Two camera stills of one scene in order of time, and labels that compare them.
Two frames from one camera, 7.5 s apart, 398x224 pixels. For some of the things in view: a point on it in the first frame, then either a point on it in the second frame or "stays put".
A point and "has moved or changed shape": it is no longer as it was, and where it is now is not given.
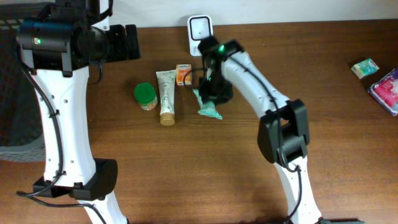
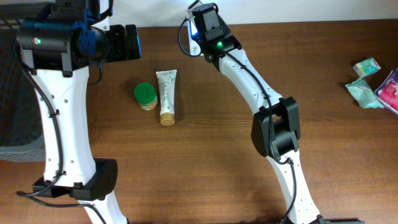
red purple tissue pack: x=385 y=91 has moved or changed shape
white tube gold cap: x=166 y=83 stays put
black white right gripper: x=218 y=97 to x=204 y=14
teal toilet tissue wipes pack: x=206 y=108 to x=364 y=94
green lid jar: x=146 y=96 stays put
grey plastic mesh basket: x=21 y=134 stays put
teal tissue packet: x=365 y=68 stays put
